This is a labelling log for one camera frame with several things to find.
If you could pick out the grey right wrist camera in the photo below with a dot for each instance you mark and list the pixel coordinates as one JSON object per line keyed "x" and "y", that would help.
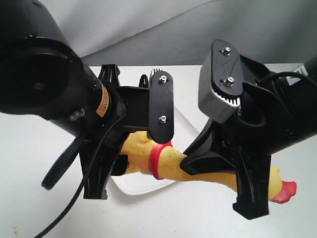
{"x": 221, "y": 83}

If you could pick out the grey fabric backdrop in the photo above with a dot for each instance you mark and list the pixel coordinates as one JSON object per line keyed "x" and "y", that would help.
{"x": 180, "y": 32}

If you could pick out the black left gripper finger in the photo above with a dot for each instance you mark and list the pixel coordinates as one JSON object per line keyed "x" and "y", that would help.
{"x": 98, "y": 167}
{"x": 109, "y": 73}

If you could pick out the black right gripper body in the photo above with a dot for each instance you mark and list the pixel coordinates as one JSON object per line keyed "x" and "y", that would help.
{"x": 274, "y": 132}

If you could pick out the white square ceramic plate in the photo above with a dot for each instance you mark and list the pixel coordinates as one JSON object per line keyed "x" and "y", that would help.
{"x": 139, "y": 183}

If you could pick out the yellow rubber chicken toy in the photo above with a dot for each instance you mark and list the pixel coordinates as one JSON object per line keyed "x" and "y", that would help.
{"x": 162, "y": 161}

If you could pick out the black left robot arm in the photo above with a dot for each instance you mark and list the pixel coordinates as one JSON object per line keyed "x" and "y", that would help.
{"x": 41, "y": 75}

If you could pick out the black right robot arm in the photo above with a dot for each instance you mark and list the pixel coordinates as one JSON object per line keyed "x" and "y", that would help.
{"x": 298, "y": 89}

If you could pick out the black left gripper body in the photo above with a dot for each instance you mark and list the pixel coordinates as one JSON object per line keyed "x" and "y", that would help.
{"x": 120, "y": 111}

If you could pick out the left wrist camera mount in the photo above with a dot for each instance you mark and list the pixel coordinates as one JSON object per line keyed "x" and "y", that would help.
{"x": 161, "y": 106}

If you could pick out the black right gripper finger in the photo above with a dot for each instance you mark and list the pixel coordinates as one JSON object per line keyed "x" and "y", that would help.
{"x": 252, "y": 176}
{"x": 208, "y": 153}

